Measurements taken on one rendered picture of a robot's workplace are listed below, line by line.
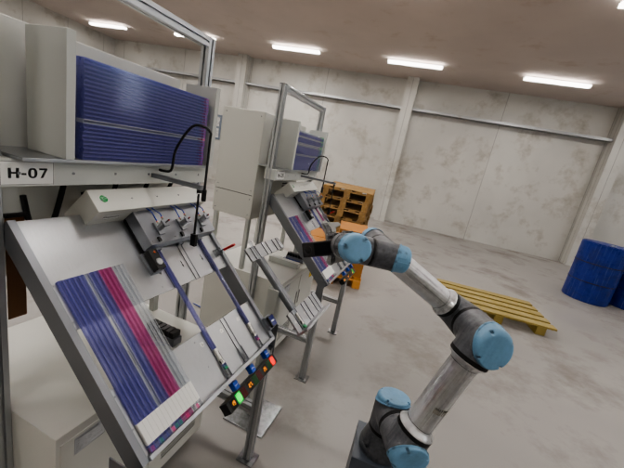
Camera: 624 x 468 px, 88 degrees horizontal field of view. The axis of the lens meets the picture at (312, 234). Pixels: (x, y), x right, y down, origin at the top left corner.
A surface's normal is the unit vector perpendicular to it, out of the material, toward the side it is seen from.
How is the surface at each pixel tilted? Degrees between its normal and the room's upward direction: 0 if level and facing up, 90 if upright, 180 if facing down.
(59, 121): 90
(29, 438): 90
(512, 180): 90
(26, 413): 0
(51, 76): 90
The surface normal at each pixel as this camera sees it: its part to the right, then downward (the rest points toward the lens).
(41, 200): 0.91, 0.26
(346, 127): -0.27, 0.18
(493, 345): 0.14, 0.15
